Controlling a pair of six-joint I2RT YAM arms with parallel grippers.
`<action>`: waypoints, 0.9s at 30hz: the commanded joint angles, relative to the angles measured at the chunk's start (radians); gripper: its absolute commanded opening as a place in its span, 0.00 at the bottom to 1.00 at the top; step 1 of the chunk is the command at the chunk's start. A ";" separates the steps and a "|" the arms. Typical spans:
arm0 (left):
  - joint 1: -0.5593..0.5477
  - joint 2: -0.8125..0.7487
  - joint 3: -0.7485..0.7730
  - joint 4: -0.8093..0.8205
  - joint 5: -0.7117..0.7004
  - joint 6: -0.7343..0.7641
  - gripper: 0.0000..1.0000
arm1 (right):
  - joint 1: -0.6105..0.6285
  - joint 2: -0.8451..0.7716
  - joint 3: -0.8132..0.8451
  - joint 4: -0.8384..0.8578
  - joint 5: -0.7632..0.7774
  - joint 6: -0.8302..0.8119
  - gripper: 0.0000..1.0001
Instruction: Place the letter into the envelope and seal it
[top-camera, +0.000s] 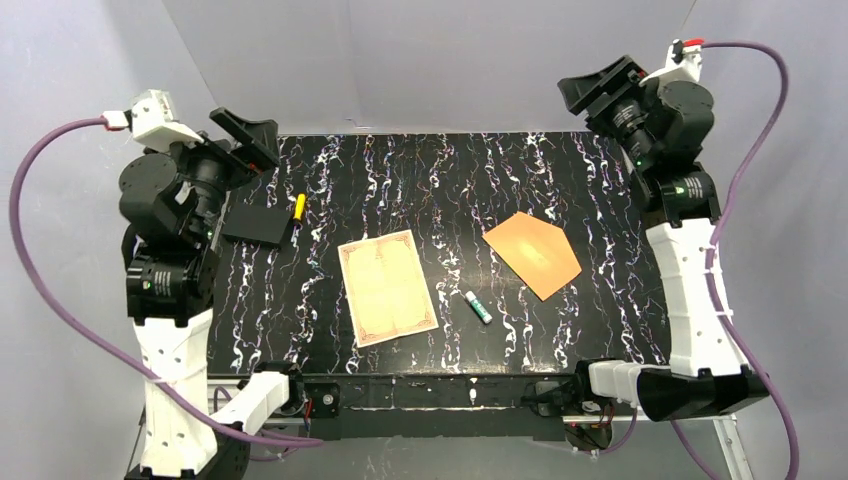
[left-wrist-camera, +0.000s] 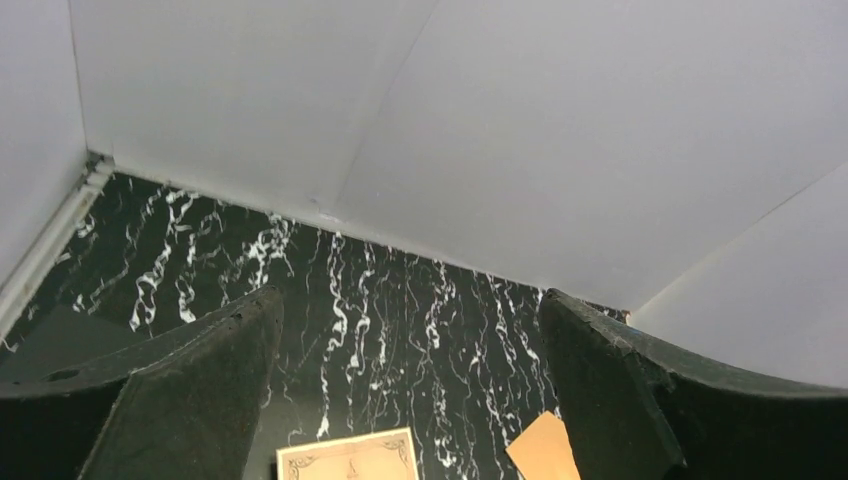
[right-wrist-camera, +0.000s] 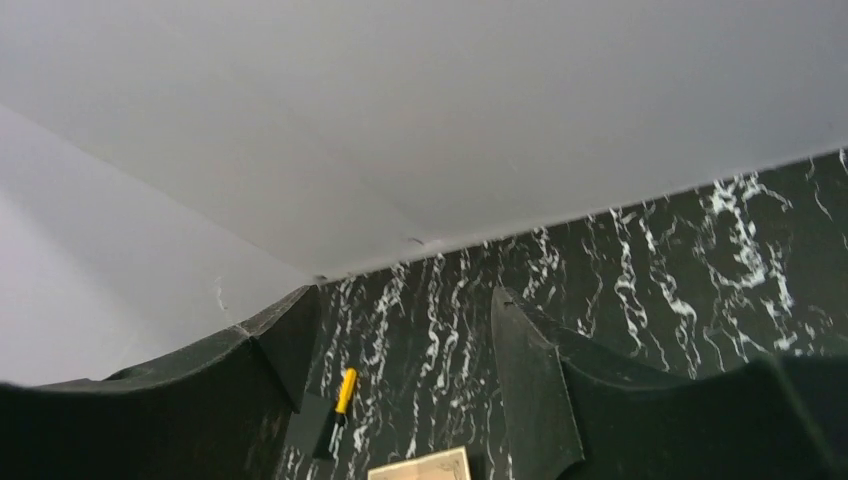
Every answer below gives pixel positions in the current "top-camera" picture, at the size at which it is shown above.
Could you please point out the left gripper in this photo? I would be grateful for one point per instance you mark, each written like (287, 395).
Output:
(237, 154)

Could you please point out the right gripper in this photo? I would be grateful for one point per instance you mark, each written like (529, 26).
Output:
(607, 93)

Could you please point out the orange brown envelope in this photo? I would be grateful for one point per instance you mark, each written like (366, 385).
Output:
(538, 252)

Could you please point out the beige letter paper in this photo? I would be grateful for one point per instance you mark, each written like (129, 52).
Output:
(386, 289)

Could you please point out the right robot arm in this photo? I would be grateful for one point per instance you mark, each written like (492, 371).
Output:
(660, 121)

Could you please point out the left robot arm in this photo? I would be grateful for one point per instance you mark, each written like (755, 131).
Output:
(172, 197)

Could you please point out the green white glue stick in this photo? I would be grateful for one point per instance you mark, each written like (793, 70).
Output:
(477, 306)

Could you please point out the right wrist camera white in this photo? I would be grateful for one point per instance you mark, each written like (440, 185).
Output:
(683, 63)

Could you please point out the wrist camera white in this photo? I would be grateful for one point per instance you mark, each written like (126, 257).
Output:
(683, 63)
(154, 124)

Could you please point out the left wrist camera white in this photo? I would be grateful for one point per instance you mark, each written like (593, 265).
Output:
(154, 124)

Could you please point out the aluminium rail frame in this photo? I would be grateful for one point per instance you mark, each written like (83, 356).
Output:
(347, 406)

